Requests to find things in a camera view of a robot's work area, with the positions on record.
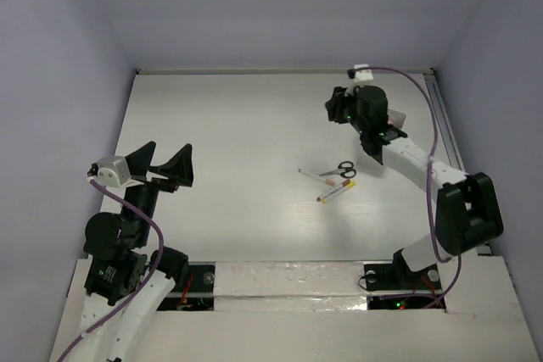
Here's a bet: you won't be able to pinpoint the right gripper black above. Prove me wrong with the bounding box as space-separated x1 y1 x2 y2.
323 84 367 135

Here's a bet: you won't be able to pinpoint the pink white marker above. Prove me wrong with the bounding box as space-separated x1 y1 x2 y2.
298 169 336 187

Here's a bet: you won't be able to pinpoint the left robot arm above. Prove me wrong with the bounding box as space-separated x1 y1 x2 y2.
60 142 194 361

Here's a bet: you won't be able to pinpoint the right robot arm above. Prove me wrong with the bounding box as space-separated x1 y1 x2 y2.
325 86 504 291

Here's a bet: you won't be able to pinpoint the white compartment pen holder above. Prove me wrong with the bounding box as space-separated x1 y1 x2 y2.
356 109 406 178

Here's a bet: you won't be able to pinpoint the yellow tipped white marker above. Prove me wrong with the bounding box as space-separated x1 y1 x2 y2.
319 181 356 204

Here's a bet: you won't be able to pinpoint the brown tipped white marker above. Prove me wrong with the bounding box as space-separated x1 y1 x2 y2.
316 179 351 202

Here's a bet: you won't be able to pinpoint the white front platform board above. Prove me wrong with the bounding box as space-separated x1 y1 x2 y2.
51 255 538 361

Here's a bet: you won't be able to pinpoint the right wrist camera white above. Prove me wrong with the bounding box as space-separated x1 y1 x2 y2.
347 64 374 83

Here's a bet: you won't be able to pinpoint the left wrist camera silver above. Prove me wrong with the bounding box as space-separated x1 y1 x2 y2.
87 156 142 188

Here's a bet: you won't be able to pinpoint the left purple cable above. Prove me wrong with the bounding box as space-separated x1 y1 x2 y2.
56 179 165 362

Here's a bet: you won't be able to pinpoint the black handled scissors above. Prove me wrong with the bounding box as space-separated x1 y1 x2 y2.
320 160 357 179

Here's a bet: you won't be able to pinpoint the right side aluminium rail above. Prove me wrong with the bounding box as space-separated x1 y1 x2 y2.
424 74 503 256

